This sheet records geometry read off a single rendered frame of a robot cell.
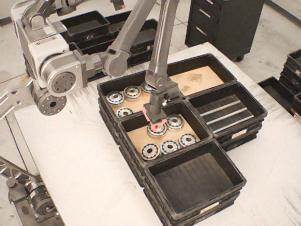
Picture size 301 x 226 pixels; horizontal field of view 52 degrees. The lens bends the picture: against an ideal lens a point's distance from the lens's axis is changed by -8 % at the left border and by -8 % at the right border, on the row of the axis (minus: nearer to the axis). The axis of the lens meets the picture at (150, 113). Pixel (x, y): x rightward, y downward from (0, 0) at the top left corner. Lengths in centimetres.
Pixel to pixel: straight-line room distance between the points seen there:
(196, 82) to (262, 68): 182
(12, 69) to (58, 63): 254
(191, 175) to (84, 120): 75
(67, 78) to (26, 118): 100
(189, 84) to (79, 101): 70
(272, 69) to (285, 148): 191
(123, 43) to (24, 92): 58
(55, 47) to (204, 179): 95
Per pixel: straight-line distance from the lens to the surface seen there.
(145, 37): 305
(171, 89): 138
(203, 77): 215
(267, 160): 200
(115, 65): 118
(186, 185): 162
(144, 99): 195
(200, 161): 171
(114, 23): 345
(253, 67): 381
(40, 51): 117
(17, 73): 359
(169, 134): 178
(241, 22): 335
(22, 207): 228
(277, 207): 185
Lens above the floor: 220
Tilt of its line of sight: 47 degrees down
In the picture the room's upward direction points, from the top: 5 degrees clockwise
